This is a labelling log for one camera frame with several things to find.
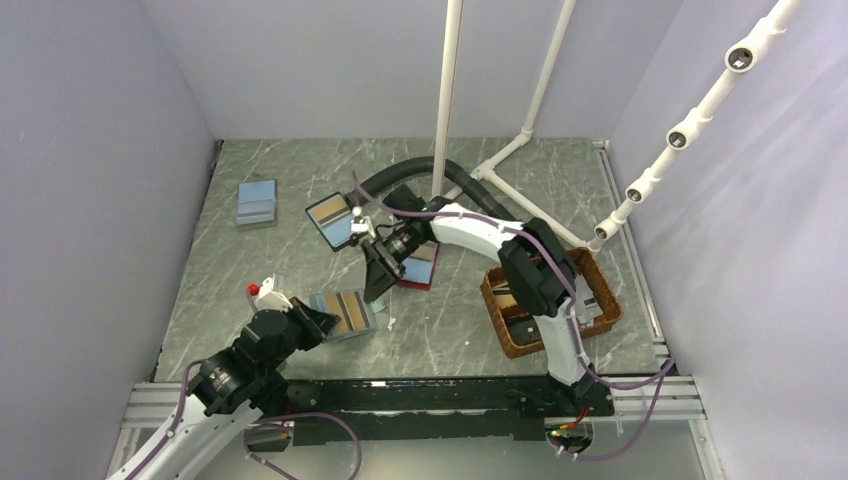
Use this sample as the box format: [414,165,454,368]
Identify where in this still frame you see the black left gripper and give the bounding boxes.
[258,295,340,377]

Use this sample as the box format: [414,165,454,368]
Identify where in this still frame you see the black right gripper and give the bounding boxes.
[359,224,418,305]

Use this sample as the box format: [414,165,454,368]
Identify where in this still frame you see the gold card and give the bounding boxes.
[493,288,518,310]
[324,291,374,338]

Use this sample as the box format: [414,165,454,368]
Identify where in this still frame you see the green card holder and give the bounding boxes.
[310,289,379,342]

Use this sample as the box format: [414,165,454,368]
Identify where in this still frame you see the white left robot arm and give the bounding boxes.
[112,298,340,479]

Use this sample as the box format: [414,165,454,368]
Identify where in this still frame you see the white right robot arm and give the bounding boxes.
[357,186,590,415]

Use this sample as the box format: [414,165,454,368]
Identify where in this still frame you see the red card holder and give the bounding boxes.
[398,242,439,290]

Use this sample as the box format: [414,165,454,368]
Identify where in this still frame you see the black card holder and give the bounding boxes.
[305,192,368,252]

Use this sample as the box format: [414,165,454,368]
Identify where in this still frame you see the gold card in basket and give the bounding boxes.
[493,288,518,310]

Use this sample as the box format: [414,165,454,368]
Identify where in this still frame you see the grey blue card holder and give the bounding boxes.
[236,179,277,227]

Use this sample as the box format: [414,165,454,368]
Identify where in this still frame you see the black card in basket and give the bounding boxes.
[508,317,541,346]

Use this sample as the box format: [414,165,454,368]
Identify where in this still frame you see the cards in basket right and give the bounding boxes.
[576,278,602,329]

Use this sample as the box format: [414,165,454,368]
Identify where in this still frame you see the brown wicker basket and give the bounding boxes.
[480,247,622,359]

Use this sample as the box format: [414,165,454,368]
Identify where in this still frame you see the black corrugated hose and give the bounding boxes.
[344,156,525,230]

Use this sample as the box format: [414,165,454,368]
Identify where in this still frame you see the white pvc pipe frame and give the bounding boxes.
[432,1,586,247]

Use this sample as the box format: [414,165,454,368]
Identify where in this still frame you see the white pipe camera boom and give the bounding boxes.
[587,0,802,252]

